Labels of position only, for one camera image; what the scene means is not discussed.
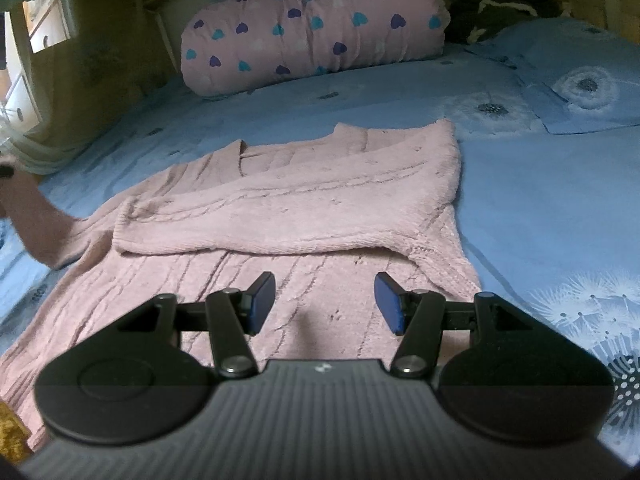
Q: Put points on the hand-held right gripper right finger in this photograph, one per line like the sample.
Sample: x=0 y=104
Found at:
x=389 y=302

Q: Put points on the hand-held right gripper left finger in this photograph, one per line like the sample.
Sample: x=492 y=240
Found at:
x=261 y=302

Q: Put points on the pink knitted sweater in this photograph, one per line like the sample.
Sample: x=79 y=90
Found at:
x=280 y=210

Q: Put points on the blue dandelion print bed sheet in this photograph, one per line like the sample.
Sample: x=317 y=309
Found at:
x=530 y=205

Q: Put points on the pink heart print quilt roll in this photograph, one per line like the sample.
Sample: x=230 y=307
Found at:
x=310 y=25

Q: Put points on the beige curtain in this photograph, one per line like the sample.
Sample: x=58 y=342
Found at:
x=100 y=70

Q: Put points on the mustard fuzzy cloth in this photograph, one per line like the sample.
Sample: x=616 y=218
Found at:
x=11 y=435

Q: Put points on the sheer white curtain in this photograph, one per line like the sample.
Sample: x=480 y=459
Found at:
x=20 y=145

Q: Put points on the blue dandelion print pillow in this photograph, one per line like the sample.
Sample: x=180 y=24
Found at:
x=575 y=80

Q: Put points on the dark cloth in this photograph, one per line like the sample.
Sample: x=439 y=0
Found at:
x=500 y=7

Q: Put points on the wooden drawer cabinet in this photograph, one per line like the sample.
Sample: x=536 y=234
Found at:
x=45 y=25

